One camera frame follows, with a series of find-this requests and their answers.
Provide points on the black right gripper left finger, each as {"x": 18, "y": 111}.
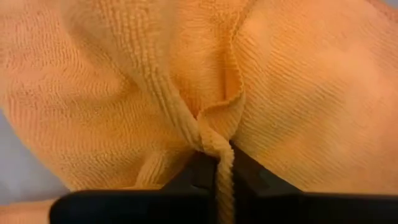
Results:
{"x": 140, "y": 207}

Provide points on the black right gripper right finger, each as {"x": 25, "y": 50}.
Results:
{"x": 295, "y": 208}

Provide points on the orange microfiber towel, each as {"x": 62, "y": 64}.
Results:
{"x": 124, "y": 77}

